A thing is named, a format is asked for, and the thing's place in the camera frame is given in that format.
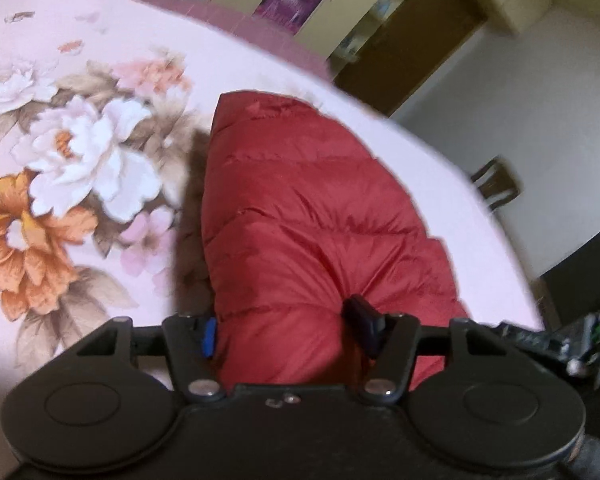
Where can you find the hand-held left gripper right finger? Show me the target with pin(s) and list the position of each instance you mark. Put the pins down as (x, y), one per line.
(367, 327)

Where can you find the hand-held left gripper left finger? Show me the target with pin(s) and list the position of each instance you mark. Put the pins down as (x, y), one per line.
(209, 337)

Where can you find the red down jacket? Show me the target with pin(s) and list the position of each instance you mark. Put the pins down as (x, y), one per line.
(300, 210)

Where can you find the wooden chair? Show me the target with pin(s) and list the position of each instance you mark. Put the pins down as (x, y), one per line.
(500, 180)

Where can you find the floral bed sheet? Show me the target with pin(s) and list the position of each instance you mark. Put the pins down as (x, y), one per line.
(80, 110)

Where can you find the brown wooden door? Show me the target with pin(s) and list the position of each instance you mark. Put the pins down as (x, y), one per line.
(420, 45)

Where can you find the pink bed sheet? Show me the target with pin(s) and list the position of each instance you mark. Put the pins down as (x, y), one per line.
(260, 35)

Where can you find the purple wall poster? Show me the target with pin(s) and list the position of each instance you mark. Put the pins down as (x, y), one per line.
(290, 0)

